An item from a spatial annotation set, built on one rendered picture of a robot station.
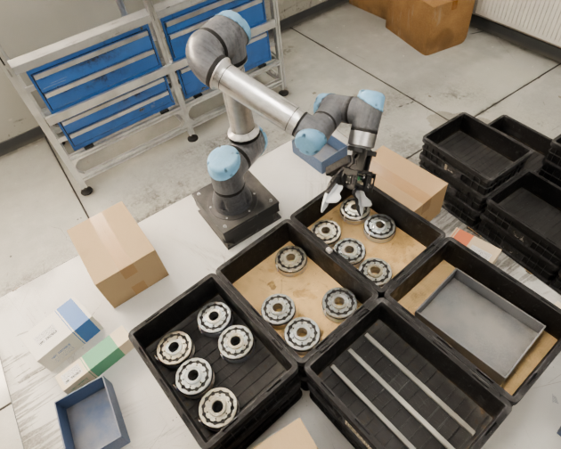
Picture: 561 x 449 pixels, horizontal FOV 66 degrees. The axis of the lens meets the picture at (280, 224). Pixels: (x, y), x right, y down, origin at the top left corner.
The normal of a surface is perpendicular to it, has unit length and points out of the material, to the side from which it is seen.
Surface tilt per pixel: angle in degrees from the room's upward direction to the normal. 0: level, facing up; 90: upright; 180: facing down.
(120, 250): 0
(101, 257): 0
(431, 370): 0
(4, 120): 90
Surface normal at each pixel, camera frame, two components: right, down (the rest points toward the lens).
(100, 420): -0.11, -0.63
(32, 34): 0.57, 0.60
